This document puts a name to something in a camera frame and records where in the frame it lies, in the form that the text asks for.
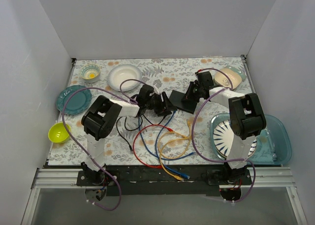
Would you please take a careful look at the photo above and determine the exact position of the black network switch box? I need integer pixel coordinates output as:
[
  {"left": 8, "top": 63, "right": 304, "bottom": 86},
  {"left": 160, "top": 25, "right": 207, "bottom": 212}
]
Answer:
[{"left": 169, "top": 90, "right": 200, "bottom": 114}]

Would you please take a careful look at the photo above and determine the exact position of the yellow ethernet cable port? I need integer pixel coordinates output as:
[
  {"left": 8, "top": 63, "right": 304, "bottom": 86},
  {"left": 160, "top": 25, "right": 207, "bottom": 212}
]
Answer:
[
  {"left": 159, "top": 138, "right": 185, "bottom": 181},
  {"left": 157, "top": 131, "right": 191, "bottom": 157}
]

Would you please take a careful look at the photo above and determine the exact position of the yellow ethernet cable end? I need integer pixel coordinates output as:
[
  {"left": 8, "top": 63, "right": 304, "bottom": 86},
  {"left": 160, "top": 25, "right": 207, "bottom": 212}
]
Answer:
[{"left": 157, "top": 119, "right": 192, "bottom": 161}]

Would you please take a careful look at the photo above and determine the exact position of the blue ethernet cable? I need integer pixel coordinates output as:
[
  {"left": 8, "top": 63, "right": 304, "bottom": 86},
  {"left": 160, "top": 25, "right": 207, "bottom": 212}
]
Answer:
[{"left": 153, "top": 110, "right": 190, "bottom": 180}]

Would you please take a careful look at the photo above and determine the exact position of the blue ethernet cable end port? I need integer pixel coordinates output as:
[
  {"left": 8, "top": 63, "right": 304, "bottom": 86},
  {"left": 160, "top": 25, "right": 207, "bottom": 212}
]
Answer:
[{"left": 138, "top": 111, "right": 195, "bottom": 161}]

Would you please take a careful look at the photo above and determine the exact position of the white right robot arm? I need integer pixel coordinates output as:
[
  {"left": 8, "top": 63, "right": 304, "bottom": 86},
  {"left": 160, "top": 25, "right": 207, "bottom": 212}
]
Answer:
[{"left": 181, "top": 68, "right": 266, "bottom": 185}]

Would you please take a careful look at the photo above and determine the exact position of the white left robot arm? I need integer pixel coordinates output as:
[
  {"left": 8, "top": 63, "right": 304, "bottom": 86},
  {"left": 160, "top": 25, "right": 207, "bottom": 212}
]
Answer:
[{"left": 81, "top": 84, "right": 177, "bottom": 186}]

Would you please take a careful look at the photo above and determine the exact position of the floral patterned tablecloth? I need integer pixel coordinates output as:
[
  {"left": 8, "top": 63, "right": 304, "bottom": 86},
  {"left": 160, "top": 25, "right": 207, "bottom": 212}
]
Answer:
[{"left": 47, "top": 57, "right": 262, "bottom": 165}]

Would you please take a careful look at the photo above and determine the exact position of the cream square bowl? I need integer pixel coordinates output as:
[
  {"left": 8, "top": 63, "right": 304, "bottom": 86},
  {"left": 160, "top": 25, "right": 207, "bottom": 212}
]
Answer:
[{"left": 214, "top": 68, "right": 242, "bottom": 90}]

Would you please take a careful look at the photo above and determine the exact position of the white shallow bowl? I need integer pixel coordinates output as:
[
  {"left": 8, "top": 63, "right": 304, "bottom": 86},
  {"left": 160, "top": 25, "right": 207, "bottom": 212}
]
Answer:
[{"left": 107, "top": 64, "right": 142, "bottom": 91}]

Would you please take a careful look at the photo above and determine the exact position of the blue striped round plate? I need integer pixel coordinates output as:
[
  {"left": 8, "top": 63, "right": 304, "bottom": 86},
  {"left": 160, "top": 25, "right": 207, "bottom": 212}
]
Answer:
[{"left": 213, "top": 120, "right": 258, "bottom": 160}]

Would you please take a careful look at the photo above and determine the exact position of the small patterned bowl yellow centre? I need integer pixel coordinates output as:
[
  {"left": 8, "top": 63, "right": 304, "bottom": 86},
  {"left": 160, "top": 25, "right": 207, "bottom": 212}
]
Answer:
[{"left": 80, "top": 64, "right": 101, "bottom": 83}]

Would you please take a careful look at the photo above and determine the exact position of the teal scalloped plate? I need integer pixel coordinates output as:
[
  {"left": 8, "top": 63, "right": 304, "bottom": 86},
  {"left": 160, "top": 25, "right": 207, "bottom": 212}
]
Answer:
[{"left": 56, "top": 85, "right": 92, "bottom": 115}]

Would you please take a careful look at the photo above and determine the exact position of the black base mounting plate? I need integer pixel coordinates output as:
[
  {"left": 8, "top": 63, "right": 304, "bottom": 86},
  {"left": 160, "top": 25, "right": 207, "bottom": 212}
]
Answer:
[{"left": 76, "top": 164, "right": 254, "bottom": 197}]

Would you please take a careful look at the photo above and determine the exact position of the transparent blue plastic tray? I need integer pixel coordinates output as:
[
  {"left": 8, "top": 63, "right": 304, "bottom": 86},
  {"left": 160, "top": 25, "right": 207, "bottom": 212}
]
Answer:
[{"left": 210, "top": 113, "right": 292, "bottom": 165}]

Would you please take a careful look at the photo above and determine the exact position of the lime green bowl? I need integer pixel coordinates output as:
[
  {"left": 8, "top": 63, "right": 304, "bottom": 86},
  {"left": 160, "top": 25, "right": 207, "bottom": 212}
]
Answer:
[{"left": 48, "top": 122, "right": 71, "bottom": 144}]

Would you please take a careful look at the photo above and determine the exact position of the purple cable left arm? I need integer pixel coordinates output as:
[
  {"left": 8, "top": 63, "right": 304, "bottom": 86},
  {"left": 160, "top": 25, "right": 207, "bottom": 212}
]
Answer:
[{"left": 62, "top": 79, "right": 122, "bottom": 211}]

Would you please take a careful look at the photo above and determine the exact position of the aluminium frame rail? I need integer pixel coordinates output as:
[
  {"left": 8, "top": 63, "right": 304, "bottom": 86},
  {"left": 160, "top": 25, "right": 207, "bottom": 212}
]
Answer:
[{"left": 22, "top": 165, "right": 308, "bottom": 225}]

